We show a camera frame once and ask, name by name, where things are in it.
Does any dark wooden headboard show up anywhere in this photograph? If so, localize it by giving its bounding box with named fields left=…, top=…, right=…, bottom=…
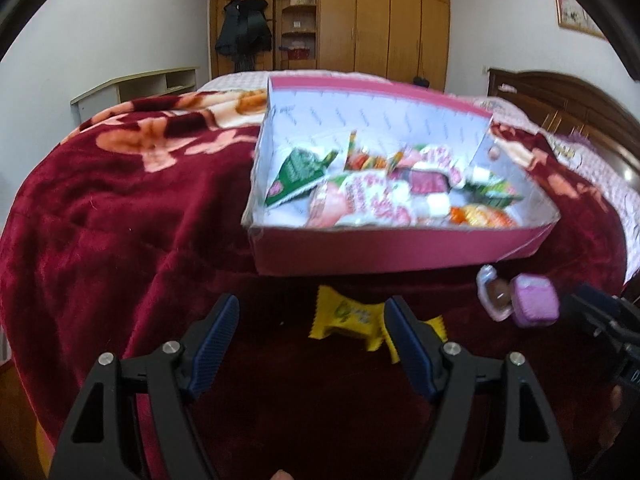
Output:
left=487, top=67, right=640, bottom=173

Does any black jacket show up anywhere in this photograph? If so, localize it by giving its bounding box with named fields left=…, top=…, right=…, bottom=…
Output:
left=215, top=0, right=273, bottom=73

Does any wooden wardrobe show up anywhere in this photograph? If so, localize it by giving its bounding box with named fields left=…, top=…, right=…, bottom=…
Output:
left=192, top=0, right=451, bottom=92

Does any pink white snack packet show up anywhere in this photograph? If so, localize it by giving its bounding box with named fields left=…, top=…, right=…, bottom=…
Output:
left=410, top=145, right=466, bottom=186

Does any dark red snack packet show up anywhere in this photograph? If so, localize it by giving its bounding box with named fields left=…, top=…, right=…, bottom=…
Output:
left=395, top=170, right=450, bottom=196

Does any red floral blanket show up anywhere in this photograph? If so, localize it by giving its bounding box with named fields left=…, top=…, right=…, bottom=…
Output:
left=0, top=87, right=631, bottom=480

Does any pink cardboard box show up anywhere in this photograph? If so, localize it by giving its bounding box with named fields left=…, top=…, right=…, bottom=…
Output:
left=241, top=74, right=562, bottom=277

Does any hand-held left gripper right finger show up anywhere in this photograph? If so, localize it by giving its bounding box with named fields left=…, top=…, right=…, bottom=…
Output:
left=384, top=296, right=573, bottom=480

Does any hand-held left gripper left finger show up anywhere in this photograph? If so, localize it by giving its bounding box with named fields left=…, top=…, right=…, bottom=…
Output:
left=49, top=294, right=241, bottom=480

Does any red orange snack packet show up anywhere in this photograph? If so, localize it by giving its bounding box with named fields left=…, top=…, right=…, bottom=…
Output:
left=345, top=132, right=401, bottom=171

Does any framed wall picture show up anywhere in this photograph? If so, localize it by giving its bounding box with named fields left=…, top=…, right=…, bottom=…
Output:
left=551, top=0, right=608, bottom=41

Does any white desk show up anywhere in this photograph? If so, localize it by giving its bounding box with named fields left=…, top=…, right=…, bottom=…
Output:
left=70, top=66, right=200, bottom=123

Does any yellow candy packet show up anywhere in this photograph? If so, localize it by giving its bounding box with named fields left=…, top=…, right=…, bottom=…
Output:
left=309, top=285, right=388, bottom=352
left=382, top=315, right=446, bottom=363

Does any pink chocolate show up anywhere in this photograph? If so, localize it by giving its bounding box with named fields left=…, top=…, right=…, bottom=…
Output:
left=476, top=266, right=518, bottom=322

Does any pink white spout pouch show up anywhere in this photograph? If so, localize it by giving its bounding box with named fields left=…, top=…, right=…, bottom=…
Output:
left=305, top=170, right=416, bottom=228

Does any purple case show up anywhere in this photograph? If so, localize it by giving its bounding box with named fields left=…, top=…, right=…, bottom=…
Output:
left=515, top=273, right=561, bottom=328

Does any green white snack packet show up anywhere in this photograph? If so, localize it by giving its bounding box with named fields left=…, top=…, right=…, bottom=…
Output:
left=465, top=175, right=523, bottom=208

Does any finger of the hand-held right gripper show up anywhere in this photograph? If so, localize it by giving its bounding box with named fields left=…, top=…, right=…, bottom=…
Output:
left=565, top=284, right=640, bottom=348

